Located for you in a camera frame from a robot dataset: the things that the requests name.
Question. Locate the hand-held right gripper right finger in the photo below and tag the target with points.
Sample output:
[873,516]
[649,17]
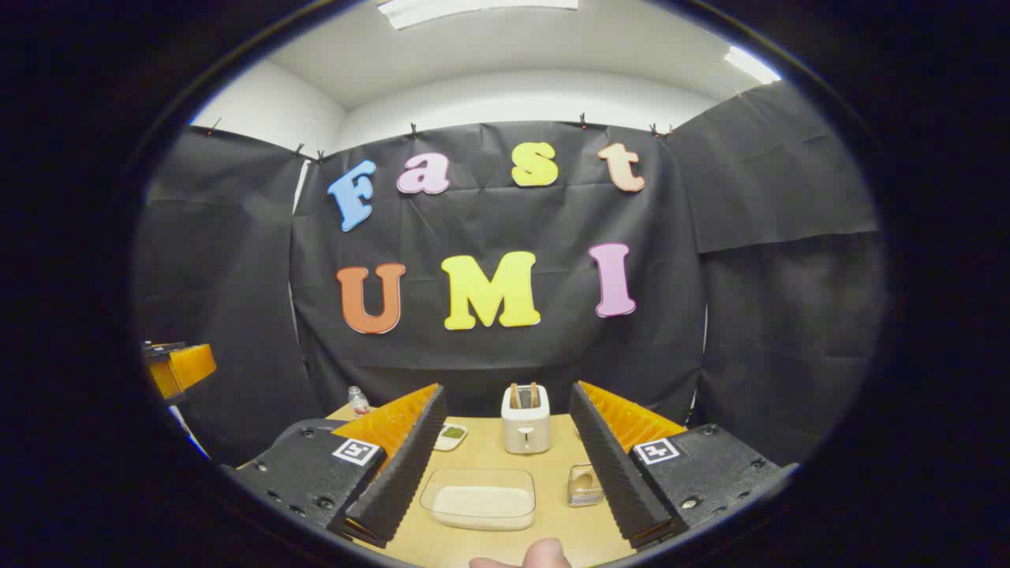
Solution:
[611,473]

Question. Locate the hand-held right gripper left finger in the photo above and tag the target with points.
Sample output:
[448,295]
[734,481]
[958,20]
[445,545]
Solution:
[410,465]

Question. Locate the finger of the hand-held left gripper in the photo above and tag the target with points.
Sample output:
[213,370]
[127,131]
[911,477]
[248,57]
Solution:
[185,367]

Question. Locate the wooden spoon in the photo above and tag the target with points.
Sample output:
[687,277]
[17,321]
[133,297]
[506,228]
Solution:
[582,477]

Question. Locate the clear chopstick holder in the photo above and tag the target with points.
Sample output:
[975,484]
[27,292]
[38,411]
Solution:
[580,498]

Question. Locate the clear glass dish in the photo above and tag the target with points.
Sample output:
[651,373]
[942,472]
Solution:
[430,498]

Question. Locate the white sectioned plate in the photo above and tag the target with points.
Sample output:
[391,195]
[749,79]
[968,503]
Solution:
[451,434]

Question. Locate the small plastic water bottle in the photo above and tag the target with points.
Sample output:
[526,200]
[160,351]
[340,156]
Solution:
[359,404]

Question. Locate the white toaster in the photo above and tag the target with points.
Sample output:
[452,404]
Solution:
[526,432]

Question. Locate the toasted bread slice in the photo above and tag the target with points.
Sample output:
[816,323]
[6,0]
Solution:
[515,396]
[534,394]

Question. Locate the black backdrop cloth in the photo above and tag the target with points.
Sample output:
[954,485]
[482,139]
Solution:
[489,355]

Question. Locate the ceiling light panel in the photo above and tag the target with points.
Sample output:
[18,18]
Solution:
[750,65]

